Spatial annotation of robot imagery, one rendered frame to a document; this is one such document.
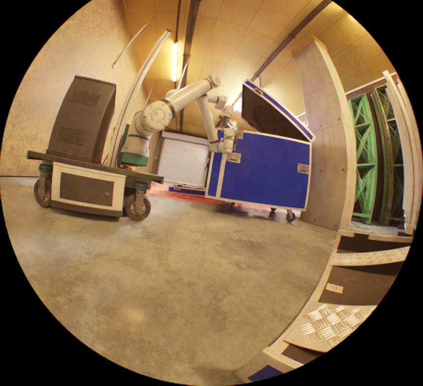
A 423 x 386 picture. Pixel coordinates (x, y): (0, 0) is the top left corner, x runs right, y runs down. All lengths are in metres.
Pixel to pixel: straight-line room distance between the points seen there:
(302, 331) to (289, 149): 1.56
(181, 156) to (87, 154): 8.11
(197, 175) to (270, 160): 7.48
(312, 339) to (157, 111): 0.97
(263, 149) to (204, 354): 1.57
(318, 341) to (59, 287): 0.60
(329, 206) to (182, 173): 8.04
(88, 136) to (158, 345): 0.93
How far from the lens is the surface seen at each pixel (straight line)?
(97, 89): 1.03
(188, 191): 2.80
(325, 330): 0.44
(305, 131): 1.83
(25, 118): 2.08
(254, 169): 1.49
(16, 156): 2.07
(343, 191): 1.72
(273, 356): 0.22
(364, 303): 0.62
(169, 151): 8.90
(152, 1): 3.35
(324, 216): 1.82
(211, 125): 1.23
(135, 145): 0.85
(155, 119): 0.72
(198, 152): 8.92
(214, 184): 1.48
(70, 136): 0.96
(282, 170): 1.57
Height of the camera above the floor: 0.33
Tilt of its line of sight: 3 degrees up
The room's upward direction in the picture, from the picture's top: 9 degrees clockwise
